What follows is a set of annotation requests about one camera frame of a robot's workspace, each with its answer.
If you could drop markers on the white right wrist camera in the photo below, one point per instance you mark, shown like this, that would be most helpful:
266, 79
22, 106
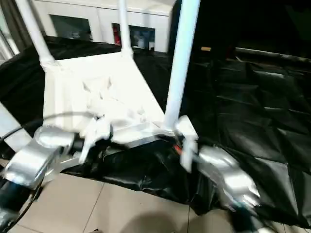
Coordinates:
187, 136

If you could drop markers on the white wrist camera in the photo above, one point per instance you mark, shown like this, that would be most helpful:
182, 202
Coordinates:
187, 136
95, 133

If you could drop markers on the black backdrop cloth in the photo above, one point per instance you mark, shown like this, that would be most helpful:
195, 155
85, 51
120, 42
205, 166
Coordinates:
257, 24

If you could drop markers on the white glass-door cabinet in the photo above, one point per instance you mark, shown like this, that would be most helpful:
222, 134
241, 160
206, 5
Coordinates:
97, 17

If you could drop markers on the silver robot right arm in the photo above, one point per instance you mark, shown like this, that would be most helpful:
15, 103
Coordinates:
228, 177

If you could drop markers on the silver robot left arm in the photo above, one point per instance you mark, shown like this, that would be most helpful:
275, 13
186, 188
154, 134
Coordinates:
34, 158

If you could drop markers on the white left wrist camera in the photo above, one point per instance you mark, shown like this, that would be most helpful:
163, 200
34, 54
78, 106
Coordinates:
95, 133

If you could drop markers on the grey curtain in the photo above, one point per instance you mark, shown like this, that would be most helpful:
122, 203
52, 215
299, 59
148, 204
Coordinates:
12, 22

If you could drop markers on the black work mat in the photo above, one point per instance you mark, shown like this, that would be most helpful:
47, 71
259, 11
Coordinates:
252, 116

